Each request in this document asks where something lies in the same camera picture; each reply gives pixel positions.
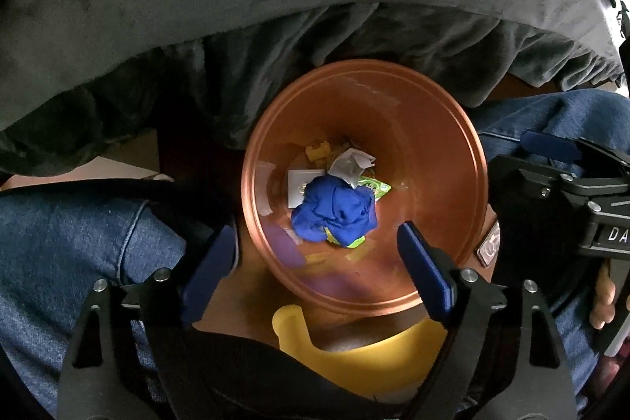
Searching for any brown slipper with white logo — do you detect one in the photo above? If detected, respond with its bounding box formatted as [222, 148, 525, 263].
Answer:
[474, 221, 502, 264]

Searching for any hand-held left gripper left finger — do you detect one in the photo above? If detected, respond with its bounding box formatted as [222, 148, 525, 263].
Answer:
[58, 224, 236, 420]

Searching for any person's right jeans leg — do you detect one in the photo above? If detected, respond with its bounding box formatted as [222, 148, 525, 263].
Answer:
[471, 89, 630, 403]

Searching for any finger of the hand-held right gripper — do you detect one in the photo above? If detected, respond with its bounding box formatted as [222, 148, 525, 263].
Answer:
[521, 131, 630, 185]

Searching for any yellow plastic slipper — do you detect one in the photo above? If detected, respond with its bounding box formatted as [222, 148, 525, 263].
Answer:
[272, 304, 445, 402]

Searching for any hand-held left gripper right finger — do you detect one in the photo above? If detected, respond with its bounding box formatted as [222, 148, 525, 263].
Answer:
[397, 221, 578, 420]

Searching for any blue cloth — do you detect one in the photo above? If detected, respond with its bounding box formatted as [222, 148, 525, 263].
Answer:
[291, 174, 379, 244]

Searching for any person's right hand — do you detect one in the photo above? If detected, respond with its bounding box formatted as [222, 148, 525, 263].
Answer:
[589, 261, 622, 331]

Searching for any clear wrapper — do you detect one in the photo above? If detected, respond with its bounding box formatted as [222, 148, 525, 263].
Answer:
[328, 147, 378, 190]

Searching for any yellow plastic toy piece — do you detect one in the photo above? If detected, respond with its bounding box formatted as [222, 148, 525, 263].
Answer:
[304, 141, 331, 166]

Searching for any orange plastic bin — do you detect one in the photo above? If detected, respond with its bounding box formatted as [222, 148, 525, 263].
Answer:
[241, 59, 490, 317]

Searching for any green plastic bag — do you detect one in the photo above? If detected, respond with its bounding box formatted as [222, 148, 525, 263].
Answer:
[322, 225, 368, 250]

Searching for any silver square box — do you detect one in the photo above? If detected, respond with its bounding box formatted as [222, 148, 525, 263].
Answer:
[287, 168, 322, 209]

